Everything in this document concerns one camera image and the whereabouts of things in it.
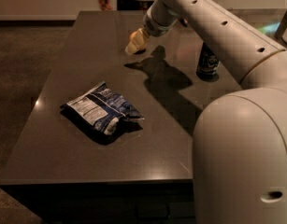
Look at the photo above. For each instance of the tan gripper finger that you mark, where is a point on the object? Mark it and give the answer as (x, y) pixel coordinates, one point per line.
(139, 42)

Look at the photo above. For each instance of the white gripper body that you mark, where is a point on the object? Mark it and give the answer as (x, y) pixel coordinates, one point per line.
(154, 27)

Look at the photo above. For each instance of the orange fruit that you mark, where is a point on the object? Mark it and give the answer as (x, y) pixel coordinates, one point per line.
(132, 35)

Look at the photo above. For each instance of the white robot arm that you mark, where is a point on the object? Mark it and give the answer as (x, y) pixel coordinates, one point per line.
(240, 139)

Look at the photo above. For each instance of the blue chip bag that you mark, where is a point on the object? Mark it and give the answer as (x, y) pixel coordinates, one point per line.
(102, 109)

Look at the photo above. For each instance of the person's right hand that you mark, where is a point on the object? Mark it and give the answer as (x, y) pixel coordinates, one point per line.
(104, 0)

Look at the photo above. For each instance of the blue soda can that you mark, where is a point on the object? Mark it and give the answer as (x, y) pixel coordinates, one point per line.
(207, 63)

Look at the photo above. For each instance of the black drawer handle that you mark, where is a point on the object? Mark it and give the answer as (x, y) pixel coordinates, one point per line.
(152, 212)

